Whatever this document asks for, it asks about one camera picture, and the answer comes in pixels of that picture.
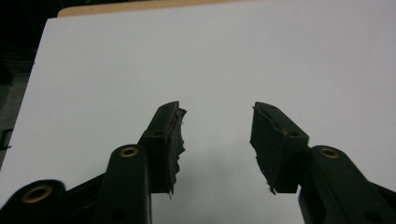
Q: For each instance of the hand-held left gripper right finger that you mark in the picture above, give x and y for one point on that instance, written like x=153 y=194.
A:
x=275 y=146

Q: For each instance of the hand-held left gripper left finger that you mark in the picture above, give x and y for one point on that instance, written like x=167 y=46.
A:
x=160 y=146

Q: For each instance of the white board sheet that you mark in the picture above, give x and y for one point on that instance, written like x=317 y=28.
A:
x=218 y=62

